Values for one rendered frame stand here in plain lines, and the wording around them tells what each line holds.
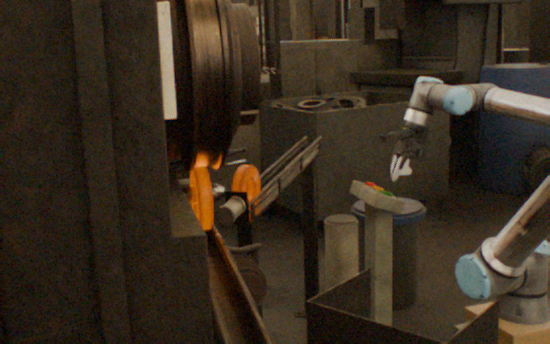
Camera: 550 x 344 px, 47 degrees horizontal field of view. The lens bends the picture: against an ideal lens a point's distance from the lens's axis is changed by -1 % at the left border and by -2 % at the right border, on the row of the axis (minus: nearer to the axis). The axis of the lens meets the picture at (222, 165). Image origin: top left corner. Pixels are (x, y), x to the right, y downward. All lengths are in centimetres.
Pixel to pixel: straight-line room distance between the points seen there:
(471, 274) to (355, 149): 176
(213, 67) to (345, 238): 118
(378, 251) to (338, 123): 140
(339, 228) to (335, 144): 145
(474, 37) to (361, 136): 191
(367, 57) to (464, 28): 78
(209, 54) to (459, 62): 415
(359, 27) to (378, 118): 169
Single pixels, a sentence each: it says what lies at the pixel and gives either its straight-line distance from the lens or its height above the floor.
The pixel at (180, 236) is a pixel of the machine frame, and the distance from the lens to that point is 104.
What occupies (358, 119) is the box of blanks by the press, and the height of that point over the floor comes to 67.
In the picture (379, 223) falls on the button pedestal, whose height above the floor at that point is 49.
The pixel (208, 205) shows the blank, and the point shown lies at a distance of 145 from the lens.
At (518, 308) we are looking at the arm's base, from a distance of 236.
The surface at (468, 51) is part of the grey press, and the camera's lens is 538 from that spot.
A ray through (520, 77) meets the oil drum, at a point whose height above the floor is 82.
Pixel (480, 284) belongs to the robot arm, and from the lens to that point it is 216.
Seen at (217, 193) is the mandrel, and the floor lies 82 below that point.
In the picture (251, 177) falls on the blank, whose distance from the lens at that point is 202.
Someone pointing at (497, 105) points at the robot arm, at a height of 92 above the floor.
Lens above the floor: 118
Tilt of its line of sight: 11 degrees down
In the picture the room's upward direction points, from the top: 3 degrees counter-clockwise
